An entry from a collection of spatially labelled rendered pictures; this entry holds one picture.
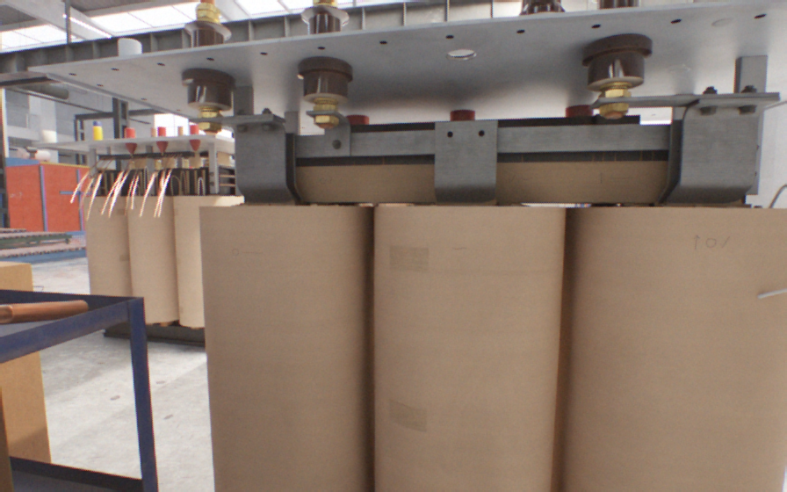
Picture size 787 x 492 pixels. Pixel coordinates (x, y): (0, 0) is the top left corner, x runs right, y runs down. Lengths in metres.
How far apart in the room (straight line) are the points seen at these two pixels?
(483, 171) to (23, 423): 1.37
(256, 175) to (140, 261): 2.56
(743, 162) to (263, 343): 0.99
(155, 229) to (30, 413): 2.03
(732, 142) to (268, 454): 1.12
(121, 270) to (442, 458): 3.13
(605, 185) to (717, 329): 0.33
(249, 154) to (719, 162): 0.91
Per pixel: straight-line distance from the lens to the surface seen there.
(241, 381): 0.99
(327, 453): 1.02
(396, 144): 0.87
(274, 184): 0.91
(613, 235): 0.84
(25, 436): 1.55
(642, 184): 0.95
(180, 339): 3.56
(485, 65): 0.88
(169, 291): 3.41
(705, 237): 0.85
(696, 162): 0.88
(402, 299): 0.80
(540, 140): 0.86
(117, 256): 3.66
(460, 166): 0.80
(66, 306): 0.86
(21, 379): 1.49
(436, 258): 0.77
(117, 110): 13.63
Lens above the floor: 1.07
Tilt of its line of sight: 6 degrees down
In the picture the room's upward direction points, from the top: straight up
